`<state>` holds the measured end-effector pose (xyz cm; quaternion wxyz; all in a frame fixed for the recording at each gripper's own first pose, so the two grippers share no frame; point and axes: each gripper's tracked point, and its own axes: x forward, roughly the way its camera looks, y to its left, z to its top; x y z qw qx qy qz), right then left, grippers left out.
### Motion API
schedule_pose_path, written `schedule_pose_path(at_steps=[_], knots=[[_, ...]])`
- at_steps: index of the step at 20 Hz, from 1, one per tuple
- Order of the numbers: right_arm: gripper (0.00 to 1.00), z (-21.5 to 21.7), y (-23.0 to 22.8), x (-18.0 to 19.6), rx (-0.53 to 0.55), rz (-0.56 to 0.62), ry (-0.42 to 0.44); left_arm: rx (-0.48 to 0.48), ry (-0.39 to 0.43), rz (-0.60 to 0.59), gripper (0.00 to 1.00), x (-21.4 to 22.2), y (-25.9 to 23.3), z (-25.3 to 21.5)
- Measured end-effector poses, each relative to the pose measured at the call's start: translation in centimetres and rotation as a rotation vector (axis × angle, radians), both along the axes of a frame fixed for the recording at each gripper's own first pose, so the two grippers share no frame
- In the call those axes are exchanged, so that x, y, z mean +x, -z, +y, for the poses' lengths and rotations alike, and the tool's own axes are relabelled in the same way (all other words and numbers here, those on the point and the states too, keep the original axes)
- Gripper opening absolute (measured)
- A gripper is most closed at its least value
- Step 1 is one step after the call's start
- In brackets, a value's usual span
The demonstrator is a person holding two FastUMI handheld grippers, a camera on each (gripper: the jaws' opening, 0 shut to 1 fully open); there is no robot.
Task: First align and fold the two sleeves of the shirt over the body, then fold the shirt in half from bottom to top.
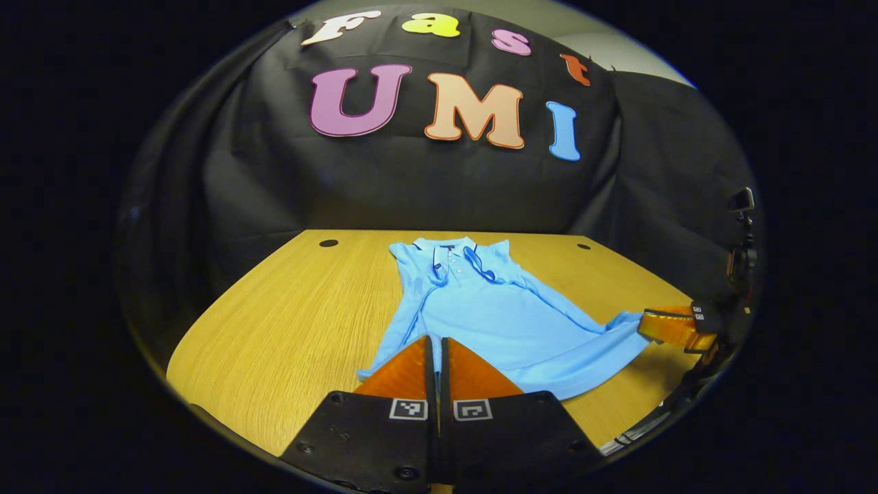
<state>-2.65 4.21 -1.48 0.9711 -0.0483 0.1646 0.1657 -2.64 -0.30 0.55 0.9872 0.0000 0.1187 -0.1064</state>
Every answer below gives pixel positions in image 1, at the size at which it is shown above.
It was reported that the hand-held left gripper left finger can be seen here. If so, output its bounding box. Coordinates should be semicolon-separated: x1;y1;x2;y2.
280;335;440;494

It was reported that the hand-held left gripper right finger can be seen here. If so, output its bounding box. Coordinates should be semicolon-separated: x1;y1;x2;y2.
439;336;604;489

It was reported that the light blue T-shirt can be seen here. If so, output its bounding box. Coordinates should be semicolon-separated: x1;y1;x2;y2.
355;237;652;401

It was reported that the black backdrop cloth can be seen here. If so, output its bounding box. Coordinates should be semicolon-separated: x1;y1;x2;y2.
115;7;762;364

